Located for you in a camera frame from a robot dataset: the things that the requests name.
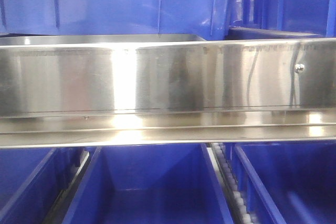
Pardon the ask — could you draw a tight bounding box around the blue crate upper right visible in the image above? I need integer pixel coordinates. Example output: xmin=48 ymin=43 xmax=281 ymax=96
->
xmin=230 ymin=0 xmax=335 ymax=37

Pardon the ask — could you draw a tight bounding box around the stainless steel shelf front rail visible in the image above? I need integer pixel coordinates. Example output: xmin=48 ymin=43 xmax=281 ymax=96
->
xmin=1 ymin=38 xmax=335 ymax=148

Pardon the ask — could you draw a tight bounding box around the large flat grey tray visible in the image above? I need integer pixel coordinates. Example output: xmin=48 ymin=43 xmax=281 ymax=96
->
xmin=1 ymin=34 xmax=205 ymax=46

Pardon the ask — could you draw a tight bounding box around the large blue plastic crate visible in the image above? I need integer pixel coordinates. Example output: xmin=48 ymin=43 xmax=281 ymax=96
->
xmin=1 ymin=0 xmax=230 ymax=40

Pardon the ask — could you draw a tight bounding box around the blue bin lower middle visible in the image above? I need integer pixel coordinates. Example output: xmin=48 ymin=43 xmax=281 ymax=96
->
xmin=63 ymin=144 xmax=233 ymax=223

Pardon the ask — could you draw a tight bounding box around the blue bin lower right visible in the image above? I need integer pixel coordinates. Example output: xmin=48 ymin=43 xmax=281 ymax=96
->
xmin=231 ymin=142 xmax=335 ymax=223

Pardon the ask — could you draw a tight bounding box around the silver rail screw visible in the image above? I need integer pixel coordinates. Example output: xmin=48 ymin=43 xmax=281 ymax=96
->
xmin=294 ymin=63 xmax=305 ymax=73

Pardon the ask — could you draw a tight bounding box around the roller conveyor track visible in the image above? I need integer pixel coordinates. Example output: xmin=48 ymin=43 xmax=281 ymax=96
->
xmin=210 ymin=143 xmax=259 ymax=223

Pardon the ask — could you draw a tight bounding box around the blue bin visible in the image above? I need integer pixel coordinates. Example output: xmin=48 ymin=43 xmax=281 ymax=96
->
xmin=1 ymin=147 xmax=83 ymax=223
xmin=231 ymin=142 xmax=335 ymax=223
xmin=63 ymin=144 xmax=233 ymax=223

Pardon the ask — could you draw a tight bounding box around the blue bin lower left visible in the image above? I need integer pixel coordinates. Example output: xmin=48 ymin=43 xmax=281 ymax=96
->
xmin=1 ymin=147 xmax=83 ymax=223

